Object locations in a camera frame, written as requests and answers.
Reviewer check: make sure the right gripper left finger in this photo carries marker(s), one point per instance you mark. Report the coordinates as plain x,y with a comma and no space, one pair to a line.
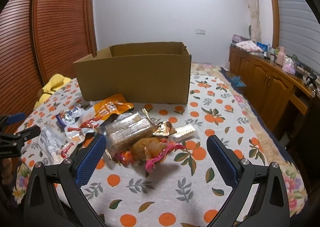
54,196

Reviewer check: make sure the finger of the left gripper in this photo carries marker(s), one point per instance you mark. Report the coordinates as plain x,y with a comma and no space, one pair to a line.
7,120
17,140

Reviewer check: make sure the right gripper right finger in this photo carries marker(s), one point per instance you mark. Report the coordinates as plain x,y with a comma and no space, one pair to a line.
270,206

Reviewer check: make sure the silver white snack bag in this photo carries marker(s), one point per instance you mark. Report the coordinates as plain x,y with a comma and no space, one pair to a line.
54,144

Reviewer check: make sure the white blue snack packet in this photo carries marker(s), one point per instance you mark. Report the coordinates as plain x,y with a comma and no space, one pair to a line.
68,117

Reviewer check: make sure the clear cracker package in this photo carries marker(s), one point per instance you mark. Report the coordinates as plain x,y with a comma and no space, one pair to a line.
126,130

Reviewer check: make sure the orange snack bag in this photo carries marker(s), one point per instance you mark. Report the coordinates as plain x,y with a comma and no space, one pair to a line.
100,112

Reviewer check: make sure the pink bread snack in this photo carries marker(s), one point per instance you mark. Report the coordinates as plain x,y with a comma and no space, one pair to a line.
150,151

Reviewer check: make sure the gold foil wrapper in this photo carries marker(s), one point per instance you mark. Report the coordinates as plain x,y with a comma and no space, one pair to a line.
164,129

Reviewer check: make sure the white wafer packet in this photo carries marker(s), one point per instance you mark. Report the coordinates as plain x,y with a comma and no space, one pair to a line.
184,133

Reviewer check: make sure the white orange sauce packet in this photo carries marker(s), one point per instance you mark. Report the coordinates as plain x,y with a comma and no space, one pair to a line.
74,134

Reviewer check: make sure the yellow plush toy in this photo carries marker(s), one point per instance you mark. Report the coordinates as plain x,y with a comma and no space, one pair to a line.
56,82

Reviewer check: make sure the orange print bed sheet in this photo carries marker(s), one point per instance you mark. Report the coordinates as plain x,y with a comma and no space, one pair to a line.
186,188

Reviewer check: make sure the wooden louvered wardrobe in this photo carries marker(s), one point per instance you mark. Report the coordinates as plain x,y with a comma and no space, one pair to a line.
41,38

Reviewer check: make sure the wooden sideboard cabinet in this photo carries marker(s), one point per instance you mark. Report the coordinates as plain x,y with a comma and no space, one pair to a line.
282,101

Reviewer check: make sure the blue cloth by bed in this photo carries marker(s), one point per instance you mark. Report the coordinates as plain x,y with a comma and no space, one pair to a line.
237,82

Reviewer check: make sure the brown cardboard box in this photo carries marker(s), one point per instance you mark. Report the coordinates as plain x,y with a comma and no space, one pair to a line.
151,72

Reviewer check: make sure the pink thermos bottle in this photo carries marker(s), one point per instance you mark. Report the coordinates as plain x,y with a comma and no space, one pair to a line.
280,55

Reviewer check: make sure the folded floral cloth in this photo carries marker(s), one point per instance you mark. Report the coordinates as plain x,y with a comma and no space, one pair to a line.
249,46

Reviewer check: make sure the small white fan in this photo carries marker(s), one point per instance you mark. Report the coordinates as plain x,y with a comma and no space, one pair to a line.
250,31

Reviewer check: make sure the grey window blind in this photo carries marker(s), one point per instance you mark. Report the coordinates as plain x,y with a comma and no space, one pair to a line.
299,32

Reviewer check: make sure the floral curtain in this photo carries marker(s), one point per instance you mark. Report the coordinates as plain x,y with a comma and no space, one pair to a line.
253,6

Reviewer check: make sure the white wall switch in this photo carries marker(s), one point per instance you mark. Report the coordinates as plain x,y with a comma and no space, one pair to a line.
200,31

